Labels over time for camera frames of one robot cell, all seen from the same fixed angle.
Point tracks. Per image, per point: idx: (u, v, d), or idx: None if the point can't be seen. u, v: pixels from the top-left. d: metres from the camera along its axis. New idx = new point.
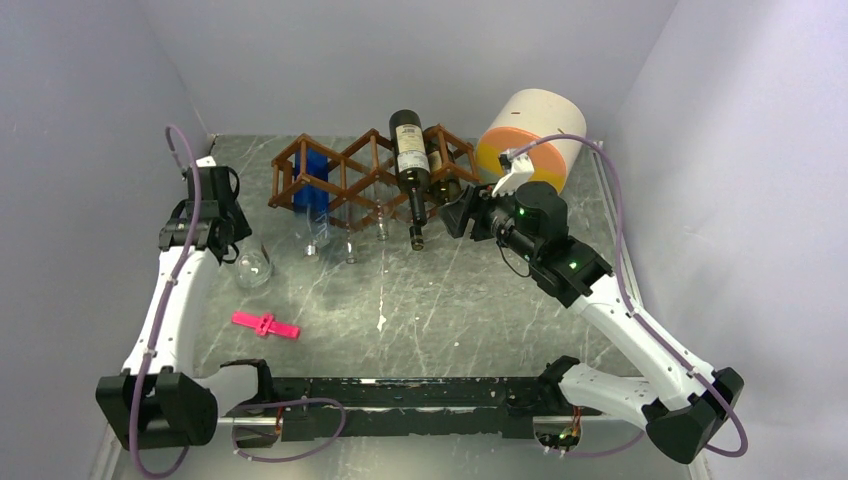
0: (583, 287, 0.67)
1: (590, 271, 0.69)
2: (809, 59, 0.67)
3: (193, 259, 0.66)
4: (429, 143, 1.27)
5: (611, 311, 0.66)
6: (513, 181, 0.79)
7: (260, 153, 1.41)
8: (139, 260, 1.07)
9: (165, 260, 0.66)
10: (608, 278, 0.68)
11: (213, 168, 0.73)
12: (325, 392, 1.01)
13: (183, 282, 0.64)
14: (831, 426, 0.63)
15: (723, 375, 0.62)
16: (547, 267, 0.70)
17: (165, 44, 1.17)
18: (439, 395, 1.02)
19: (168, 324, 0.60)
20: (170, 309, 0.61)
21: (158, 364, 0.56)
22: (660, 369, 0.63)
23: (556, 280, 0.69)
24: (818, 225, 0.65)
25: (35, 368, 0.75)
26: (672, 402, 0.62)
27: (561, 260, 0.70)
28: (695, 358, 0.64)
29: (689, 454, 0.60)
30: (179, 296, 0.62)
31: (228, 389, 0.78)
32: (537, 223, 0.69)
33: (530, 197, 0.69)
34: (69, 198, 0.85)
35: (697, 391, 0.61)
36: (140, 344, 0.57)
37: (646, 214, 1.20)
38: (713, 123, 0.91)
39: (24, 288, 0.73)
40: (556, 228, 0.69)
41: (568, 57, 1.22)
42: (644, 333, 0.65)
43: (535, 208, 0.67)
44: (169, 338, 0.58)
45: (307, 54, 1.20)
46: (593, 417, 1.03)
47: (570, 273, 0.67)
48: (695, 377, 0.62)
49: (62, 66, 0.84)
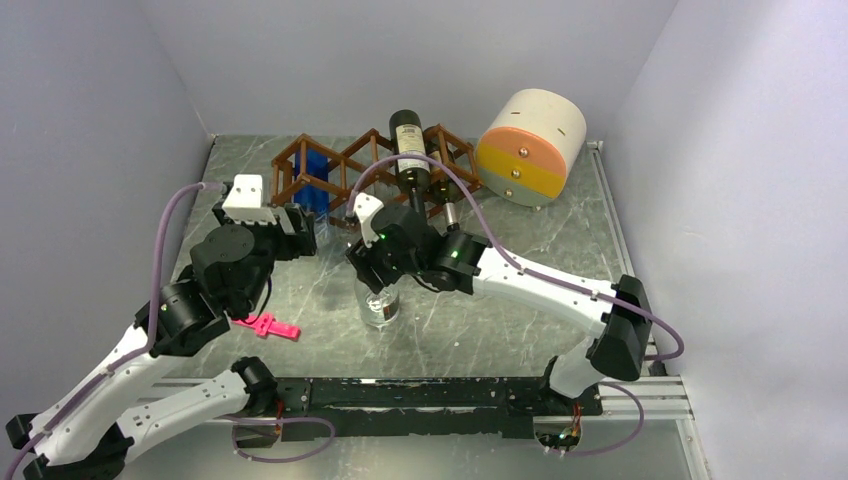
0: (470, 268, 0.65)
1: (472, 251, 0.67)
2: (811, 60, 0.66)
3: (135, 362, 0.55)
4: (429, 143, 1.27)
5: (504, 277, 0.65)
6: (366, 230, 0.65)
7: (260, 153, 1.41)
8: (137, 259, 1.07)
9: (128, 337, 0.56)
10: (489, 252, 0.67)
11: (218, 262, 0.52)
12: (325, 393, 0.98)
13: (114, 379, 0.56)
14: (831, 427, 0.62)
15: (621, 285, 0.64)
16: (436, 268, 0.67)
17: (164, 45, 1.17)
18: (439, 396, 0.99)
19: (78, 411, 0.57)
20: (92, 394, 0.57)
21: (44, 447, 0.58)
22: (568, 305, 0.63)
23: (449, 275, 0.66)
24: (819, 226, 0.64)
25: (34, 366, 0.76)
26: (594, 330, 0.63)
27: (442, 253, 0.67)
28: (593, 281, 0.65)
29: (634, 369, 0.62)
30: (104, 390, 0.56)
31: (184, 423, 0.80)
32: (402, 238, 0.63)
33: (381, 218, 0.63)
34: (69, 199, 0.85)
35: (606, 310, 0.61)
36: (55, 409, 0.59)
37: (645, 214, 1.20)
38: (714, 124, 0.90)
39: (26, 290, 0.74)
40: (418, 232, 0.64)
41: (568, 56, 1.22)
42: (541, 280, 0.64)
43: (390, 226, 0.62)
44: (66, 428, 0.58)
45: (306, 55, 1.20)
46: (593, 418, 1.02)
47: (455, 262, 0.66)
48: (599, 298, 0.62)
49: (64, 65, 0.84)
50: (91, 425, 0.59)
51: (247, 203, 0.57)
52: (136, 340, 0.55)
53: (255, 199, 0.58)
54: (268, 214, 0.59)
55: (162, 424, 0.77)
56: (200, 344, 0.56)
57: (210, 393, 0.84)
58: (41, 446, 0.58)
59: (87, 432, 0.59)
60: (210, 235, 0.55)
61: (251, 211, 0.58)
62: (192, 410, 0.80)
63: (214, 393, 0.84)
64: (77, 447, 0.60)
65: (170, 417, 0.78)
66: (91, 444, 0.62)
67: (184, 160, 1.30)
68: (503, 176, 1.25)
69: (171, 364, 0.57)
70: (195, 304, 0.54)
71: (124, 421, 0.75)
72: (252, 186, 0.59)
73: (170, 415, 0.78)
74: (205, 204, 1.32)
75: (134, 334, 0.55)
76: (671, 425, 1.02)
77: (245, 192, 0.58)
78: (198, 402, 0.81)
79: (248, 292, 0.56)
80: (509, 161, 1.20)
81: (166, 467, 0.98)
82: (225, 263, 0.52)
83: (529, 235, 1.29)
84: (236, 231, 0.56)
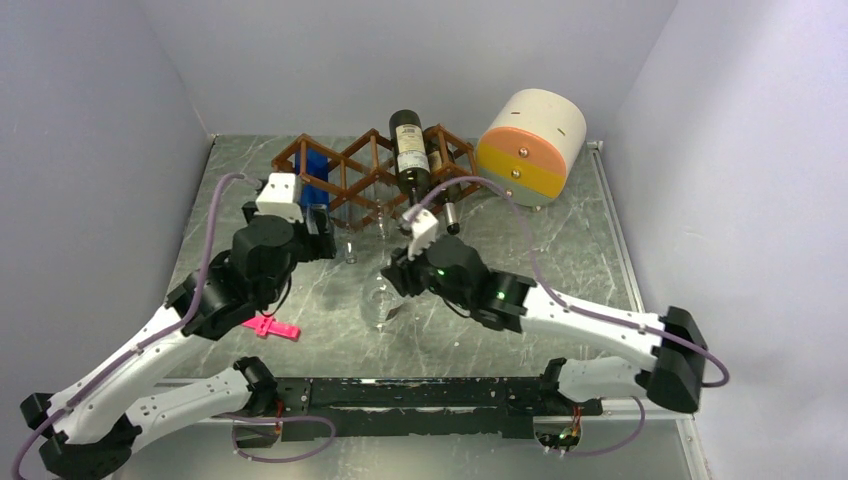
0: (517, 307, 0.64)
1: (517, 293, 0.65)
2: (812, 59, 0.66)
3: (167, 340, 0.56)
4: (429, 143, 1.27)
5: (551, 315, 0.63)
6: (416, 245, 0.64)
7: (260, 153, 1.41)
8: (137, 259, 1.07)
9: (159, 317, 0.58)
10: (536, 290, 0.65)
11: (261, 244, 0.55)
12: (325, 393, 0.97)
13: (143, 358, 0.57)
14: (832, 426, 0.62)
15: (668, 317, 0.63)
16: (484, 307, 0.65)
17: (165, 45, 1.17)
18: (439, 396, 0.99)
19: (102, 389, 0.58)
20: (118, 373, 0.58)
21: (63, 425, 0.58)
22: (617, 340, 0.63)
23: (496, 316, 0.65)
24: (819, 225, 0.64)
25: (33, 365, 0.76)
26: (644, 363, 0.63)
27: (489, 293, 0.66)
28: (638, 314, 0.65)
29: (691, 401, 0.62)
30: (132, 369, 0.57)
31: (191, 416, 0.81)
32: (460, 275, 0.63)
33: (443, 254, 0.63)
34: (69, 198, 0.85)
35: (656, 343, 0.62)
36: (75, 387, 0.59)
37: (645, 214, 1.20)
38: (714, 124, 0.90)
39: (25, 289, 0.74)
40: (477, 270, 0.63)
41: (568, 56, 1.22)
42: (588, 316, 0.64)
43: (452, 264, 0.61)
44: (88, 405, 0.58)
45: (306, 55, 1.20)
46: (593, 417, 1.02)
47: (502, 304, 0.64)
48: (647, 332, 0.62)
49: (65, 64, 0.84)
50: (111, 406, 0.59)
51: (275, 199, 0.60)
52: (169, 320, 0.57)
53: (285, 196, 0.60)
54: (294, 212, 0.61)
55: (168, 415, 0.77)
56: (225, 328, 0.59)
57: (214, 389, 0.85)
58: (58, 425, 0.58)
59: (106, 412, 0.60)
60: (254, 221, 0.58)
61: (279, 207, 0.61)
62: (198, 403, 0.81)
63: (218, 388, 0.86)
64: (95, 428, 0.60)
65: (176, 408, 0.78)
66: (104, 429, 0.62)
67: (184, 159, 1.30)
68: (504, 177, 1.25)
69: (196, 348, 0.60)
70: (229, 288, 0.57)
71: (132, 410, 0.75)
72: (287, 180, 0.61)
73: (177, 407, 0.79)
74: (206, 203, 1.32)
75: (168, 314, 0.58)
76: (671, 425, 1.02)
77: (278, 188, 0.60)
78: (202, 396, 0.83)
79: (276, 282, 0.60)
80: (510, 161, 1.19)
81: (167, 466, 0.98)
82: (266, 247, 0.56)
83: (529, 235, 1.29)
84: (276, 221, 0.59)
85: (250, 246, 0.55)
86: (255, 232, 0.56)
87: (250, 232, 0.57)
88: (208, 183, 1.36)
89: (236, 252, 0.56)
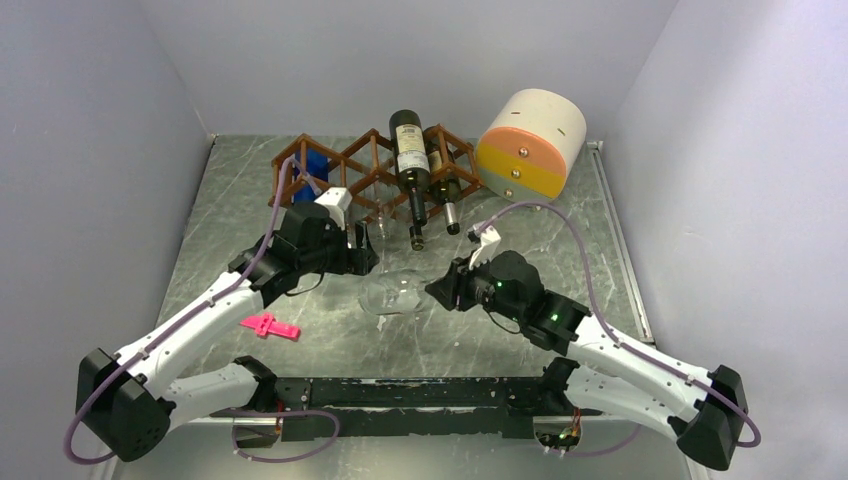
0: (569, 333, 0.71)
1: (571, 318, 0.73)
2: (813, 60, 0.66)
3: (238, 293, 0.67)
4: (429, 143, 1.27)
5: (600, 347, 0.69)
6: (480, 254, 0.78)
7: (260, 153, 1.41)
8: (138, 258, 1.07)
9: (224, 279, 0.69)
10: (588, 319, 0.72)
11: (310, 216, 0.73)
12: (325, 393, 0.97)
13: (216, 308, 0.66)
14: (832, 427, 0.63)
15: (719, 374, 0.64)
16: (535, 325, 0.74)
17: (164, 45, 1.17)
18: (439, 396, 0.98)
19: (177, 337, 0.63)
20: (192, 323, 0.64)
21: (138, 368, 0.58)
22: (661, 385, 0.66)
23: (546, 335, 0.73)
24: (820, 226, 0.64)
25: (35, 366, 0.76)
26: (683, 413, 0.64)
27: (544, 315, 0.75)
28: (688, 367, 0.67)
29: (724, 459, 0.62)
30: (206, 318, 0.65)
31: (212, 400, 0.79)
32: (516, 290, 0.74)
33: (505, 268, 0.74)
34: (68, 198, 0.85)
35: (700, 397, 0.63)
36: (145, 339, 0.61)
37: (645, 214, 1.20)
38: (715, 124, 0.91)
39: (26, 290, 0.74)
40: (535, 289, 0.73)
41: (569, 56, 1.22)
42: (635, 357, 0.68)
43: (511, 278, 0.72)
44: (164, 351, 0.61)
45: (307, 55, 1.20)
46: (593, 417, 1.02)
47: (554, 324, 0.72)
48: (694, 384, 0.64)
49: (63, 64, 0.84)
50: (182, 357, 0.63)
51: (328, 201, 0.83)
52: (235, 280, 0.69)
53: (334, 200, 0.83)
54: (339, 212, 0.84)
55: (195, 393, 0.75)
56: (275, 294, 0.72)
57: (225, 377, 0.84)
58: (134, 369, 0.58)
59: (176, 363, 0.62)
60: (300, 203, 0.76)
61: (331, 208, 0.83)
62: (216, 386, 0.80)
63: (229, 376, 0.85)
64: (161, 381, 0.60)
65: (200, 389, 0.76)
66: (160, 391, 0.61)
67: (184, 159, 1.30)
68: (504, 177, 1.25)
69: (252, 310, 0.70)
70: (277, 260, 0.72)
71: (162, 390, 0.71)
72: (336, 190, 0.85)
73: (199, 388, 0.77)
74: (205, 203, 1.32)
75: (231, 276, 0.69)
76: None
77: (330, 194, 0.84)
78: (218, 380, 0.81)
79: (309, 259, 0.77)
80: (510, 161, 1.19)
81: (168, 467, 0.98)
82: (311, 219, 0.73)
83: (530, 235, 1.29)
84: (314, 205, 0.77)
85: (302, 215, 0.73)
86: (302, 209, 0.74)
87: (301, 209, 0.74)
88: (208, 183, 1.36)
89: (287, 224, 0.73)
